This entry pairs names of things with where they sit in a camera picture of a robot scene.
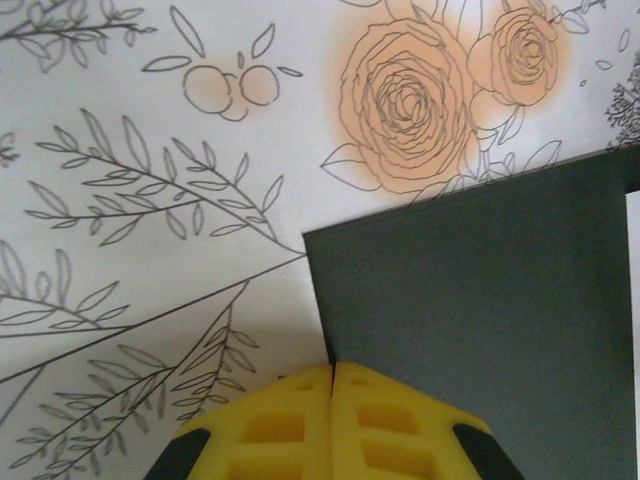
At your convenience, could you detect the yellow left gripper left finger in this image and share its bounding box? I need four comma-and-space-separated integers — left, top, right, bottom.
144, 363, 334, 480

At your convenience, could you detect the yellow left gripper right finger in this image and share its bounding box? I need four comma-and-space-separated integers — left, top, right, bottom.
329, 360, 526, 480

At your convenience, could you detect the black paper envelope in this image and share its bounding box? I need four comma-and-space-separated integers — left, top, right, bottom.
302, 147, 640, 480

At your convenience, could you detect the white paper letter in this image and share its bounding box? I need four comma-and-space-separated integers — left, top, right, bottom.
624, 189, 640, 480

